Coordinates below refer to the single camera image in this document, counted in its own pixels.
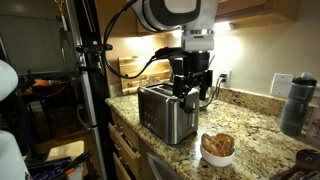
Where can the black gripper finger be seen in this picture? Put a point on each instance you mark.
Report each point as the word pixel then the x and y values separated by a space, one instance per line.
pixel 179 90
pixel 205 83

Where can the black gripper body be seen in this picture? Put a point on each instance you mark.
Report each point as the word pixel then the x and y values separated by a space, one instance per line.
pixel 190 65

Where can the toasted bread slice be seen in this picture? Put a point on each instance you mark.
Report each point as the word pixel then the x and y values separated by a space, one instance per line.
pixel 225 144
pixel 210 144

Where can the white ceramic bowl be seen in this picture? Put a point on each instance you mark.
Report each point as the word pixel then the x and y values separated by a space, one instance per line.
pixel 216 160

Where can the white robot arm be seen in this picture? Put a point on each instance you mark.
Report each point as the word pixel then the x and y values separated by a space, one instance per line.
pixel 195 18

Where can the stainless steel two-slot toaster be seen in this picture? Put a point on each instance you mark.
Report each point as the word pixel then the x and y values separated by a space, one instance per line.
pixel 161 113

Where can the wooden cutting board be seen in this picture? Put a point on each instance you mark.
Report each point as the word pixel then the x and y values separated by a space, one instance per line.
pixel 158 71

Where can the grey squeeze water bottle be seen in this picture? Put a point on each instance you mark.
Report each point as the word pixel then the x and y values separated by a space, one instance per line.
pixel 295 110

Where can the white printed water bottle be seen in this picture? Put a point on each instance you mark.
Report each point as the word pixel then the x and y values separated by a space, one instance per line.
pixel 313 130

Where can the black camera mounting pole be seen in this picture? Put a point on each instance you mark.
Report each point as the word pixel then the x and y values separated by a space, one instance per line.
pixel 94 80

